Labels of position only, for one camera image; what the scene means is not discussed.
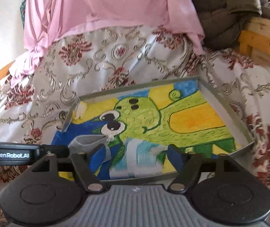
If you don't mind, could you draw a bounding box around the white teal wipes packet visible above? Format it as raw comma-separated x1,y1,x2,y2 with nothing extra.
109,138,167,179

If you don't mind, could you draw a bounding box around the grey tray with cartoon drawing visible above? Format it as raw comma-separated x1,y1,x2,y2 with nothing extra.
52,77,253,181

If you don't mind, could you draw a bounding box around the floral satin bedspread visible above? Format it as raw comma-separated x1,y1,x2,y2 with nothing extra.
0,25,270,218

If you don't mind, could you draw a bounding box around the pink hanging sheet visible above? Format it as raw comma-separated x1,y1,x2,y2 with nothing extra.
9,0,205,86

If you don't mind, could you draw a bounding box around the brown quilted down jacket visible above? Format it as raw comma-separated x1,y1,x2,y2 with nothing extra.
192,0,270,50

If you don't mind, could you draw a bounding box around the wooden bed frame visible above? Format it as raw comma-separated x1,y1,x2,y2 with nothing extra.
0,16,270,95

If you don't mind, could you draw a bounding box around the wall poster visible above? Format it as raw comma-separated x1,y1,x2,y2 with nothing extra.
19,0,26,28

